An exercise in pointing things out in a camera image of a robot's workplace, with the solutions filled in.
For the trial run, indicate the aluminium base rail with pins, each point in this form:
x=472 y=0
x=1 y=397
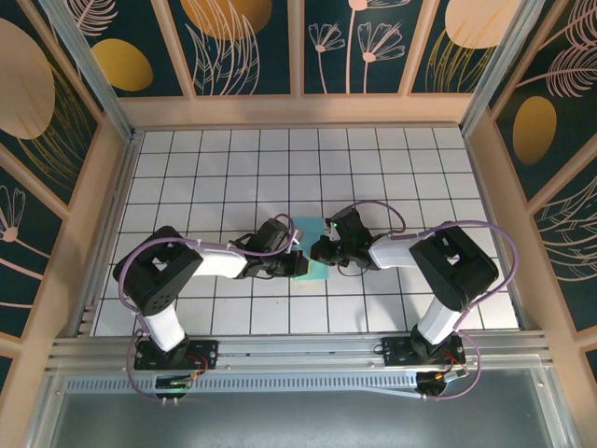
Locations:
x=298 y=350

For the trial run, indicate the aluminium side rail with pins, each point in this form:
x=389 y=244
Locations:
x=500 y=233
x=105 y=233

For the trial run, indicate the grey metal sheet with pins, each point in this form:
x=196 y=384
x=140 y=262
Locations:
x=298 y=424

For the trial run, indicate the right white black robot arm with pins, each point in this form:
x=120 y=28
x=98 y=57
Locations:
x=448 y=298

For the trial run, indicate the aluminium corner post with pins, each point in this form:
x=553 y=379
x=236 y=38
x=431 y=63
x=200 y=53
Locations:
x=501 y=65
x=88 y=67

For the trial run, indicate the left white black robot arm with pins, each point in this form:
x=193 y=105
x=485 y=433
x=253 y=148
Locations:
x=140 y=280

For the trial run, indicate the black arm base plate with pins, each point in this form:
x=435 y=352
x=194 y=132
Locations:
x=396 y=352
x=205 y=354

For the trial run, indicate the light blue paper sheet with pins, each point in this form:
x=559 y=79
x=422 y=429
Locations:
x=315 y=275

